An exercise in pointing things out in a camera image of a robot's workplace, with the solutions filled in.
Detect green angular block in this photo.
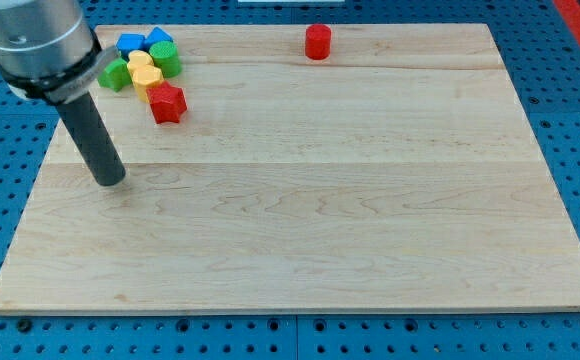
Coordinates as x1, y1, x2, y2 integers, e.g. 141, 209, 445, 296
97, 58, 132, 92

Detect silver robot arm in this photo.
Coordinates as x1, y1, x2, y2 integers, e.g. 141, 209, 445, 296
0, 0, 119, 105

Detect green cylinder block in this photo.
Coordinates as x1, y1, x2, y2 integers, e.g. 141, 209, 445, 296
149, 41, 182, 78

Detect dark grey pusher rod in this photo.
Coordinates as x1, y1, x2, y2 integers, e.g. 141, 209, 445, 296
56, 93, 126, 186

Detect wooden board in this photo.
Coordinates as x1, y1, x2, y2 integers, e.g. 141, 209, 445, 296
0, 23, 580, 316

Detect yellow hexagon block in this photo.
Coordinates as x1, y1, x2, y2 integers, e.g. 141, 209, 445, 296
132, 65, 164, 103

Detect yellow rounded block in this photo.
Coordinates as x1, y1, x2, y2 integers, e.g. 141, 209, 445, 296
127, 50, 154, 75

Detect blue angular block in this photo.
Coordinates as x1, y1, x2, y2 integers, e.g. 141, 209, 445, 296
142, 26, 173, 51

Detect blue cube block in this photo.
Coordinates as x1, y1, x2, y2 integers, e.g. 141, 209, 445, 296
116, 33, 145, 59

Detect red cylinder block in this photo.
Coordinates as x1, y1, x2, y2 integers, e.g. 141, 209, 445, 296
304, 24, 332, 60

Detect red star block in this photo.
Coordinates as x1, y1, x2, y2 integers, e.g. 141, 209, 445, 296
147, 81, 187, 124

